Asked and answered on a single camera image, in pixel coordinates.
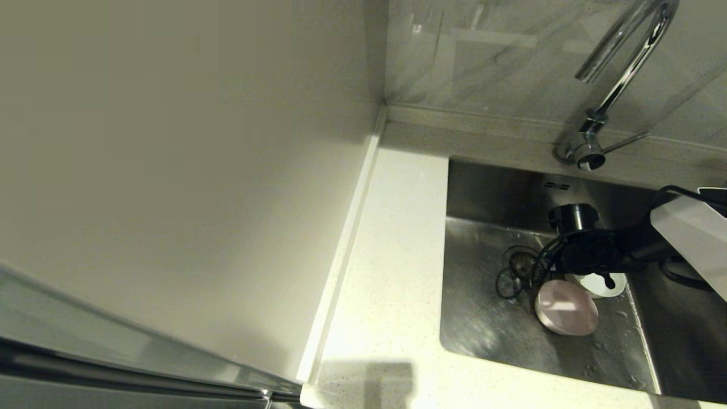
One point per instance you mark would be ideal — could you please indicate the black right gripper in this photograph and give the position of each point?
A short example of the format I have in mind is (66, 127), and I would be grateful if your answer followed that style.
(596, 250)

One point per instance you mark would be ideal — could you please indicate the white ceramic bowl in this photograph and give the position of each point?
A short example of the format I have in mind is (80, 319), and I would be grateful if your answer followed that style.
(593, 286)

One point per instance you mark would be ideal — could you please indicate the pink bowl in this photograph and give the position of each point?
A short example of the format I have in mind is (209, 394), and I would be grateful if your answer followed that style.
(567, 309)

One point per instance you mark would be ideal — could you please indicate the stainless steel sink basin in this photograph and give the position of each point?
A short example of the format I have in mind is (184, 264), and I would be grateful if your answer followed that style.
(483, 335)

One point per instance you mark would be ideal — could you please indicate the round metal drain strainer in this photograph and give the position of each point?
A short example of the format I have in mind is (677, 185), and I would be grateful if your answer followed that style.
(521, 262)

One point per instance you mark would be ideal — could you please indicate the chrome gooseneck faucet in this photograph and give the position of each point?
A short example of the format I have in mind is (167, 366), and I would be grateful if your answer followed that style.
(585, 149)

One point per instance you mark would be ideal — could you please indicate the white countertop upstand trim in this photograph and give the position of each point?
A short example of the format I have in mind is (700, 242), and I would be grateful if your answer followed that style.
(346, 244)

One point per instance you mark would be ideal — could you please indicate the stainless steel appliance door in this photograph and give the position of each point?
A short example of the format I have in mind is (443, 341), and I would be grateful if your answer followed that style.
(85, 363)

